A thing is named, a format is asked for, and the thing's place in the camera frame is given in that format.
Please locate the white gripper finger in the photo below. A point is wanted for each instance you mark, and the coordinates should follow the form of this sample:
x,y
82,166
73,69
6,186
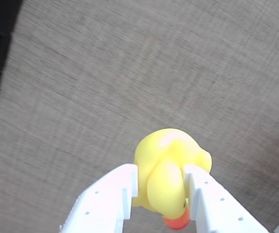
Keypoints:
x,y
214,204
105,201

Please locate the yellow rubber duck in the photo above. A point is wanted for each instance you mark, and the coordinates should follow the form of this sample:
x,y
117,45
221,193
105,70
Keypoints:
x,y
166,170

